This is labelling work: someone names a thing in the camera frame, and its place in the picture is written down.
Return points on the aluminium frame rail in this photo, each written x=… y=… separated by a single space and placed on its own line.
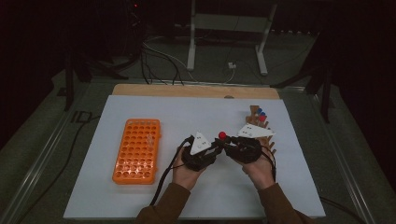
x=342 y=155
x=40 y=161

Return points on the orange plastic test tube rack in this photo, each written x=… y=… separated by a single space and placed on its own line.
x=137 y=149

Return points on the white metal stand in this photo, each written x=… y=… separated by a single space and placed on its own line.
x=191 y=46

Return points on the person's right hand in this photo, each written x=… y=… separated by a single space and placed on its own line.
x=260 y=174

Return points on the wooden test tube rack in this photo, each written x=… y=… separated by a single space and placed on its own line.
x=252 y=114

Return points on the dark equipment tower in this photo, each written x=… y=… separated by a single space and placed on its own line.
x=135 y=28

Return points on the small white plug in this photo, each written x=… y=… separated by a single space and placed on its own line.
x=231 y=65

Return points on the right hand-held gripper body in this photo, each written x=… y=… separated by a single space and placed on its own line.
x=249 y=151

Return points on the red capped test tube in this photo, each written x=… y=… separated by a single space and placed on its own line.
x=262 y=118
x=222 y=135

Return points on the blue capped test tube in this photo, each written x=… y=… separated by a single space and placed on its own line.
x=263 y=114
x=259 y=110

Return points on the person's left hand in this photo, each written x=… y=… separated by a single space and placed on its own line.
x=183 y=177

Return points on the clear test tube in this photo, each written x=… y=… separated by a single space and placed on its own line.
x=150 y=141

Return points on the white table mat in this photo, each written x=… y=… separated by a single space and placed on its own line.
x=202 y=112

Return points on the black tripod stand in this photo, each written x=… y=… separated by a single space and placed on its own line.
x=69 y=84
x=326 y=93

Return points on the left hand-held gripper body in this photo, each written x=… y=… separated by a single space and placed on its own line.
x=200 y=143

